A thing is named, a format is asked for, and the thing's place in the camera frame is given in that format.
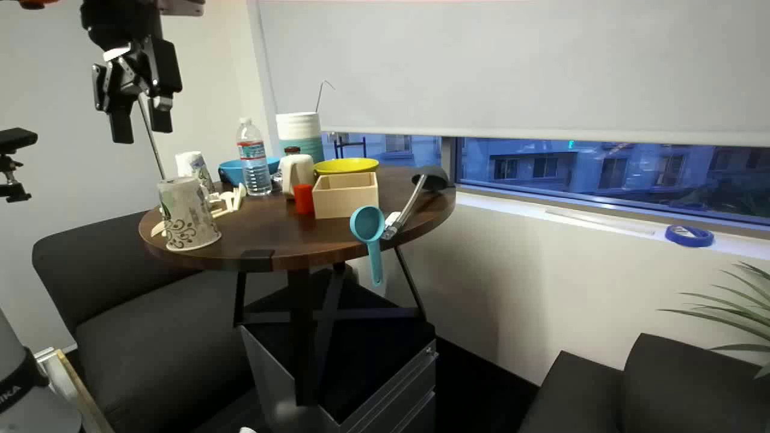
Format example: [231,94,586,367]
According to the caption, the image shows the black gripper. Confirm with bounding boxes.
[81,0,186,148]

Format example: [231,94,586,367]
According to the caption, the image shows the blue plastic bowl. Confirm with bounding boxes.
[218,154,284,190]

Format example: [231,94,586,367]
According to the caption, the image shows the clear plastic water bottle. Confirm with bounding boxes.
[236,119,274,200]

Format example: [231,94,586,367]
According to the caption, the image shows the white dish brush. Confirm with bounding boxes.
[206,184,249,218]

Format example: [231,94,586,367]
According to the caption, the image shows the white and teal canister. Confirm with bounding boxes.
[274,112,326,163]

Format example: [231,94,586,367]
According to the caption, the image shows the white pitcher mug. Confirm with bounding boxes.
[277,153,319,198]

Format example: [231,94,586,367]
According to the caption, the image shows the bent metal straw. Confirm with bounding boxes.
[314,77,337,115]

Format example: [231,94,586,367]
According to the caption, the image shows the round dark wooden table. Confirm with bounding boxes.
[138,163,458,408]

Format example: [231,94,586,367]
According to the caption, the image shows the yellow plate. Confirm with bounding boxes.
[314,156,384,179]

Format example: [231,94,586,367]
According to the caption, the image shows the light wooden box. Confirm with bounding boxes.
[312,172,380,221]

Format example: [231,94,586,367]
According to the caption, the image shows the dark grey couch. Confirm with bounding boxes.
[515,333,770,433]
[31,209,273,433]

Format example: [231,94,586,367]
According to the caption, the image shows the black headed white utensil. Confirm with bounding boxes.
[380,166,458,243]

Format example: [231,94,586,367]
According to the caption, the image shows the grey black stand base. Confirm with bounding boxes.
[0,309,85,433]

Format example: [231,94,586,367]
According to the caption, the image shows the black metal cabinet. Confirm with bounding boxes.
[236,280,442,433]

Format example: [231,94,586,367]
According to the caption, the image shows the white roller blind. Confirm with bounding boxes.
[254,0,770,149]

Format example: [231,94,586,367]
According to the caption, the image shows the glass window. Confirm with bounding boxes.
[322,131,770,237]

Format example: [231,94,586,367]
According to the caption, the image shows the blue tape roll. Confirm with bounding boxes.
[662,221,718,250]

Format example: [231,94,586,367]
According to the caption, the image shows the green potted plant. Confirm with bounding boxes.
[659,261,770,381]

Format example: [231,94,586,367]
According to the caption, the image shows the black camera on stand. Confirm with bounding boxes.
[0,126,42,204]

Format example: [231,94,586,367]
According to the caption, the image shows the light wooden frame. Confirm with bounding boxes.
[35,344,117,433]

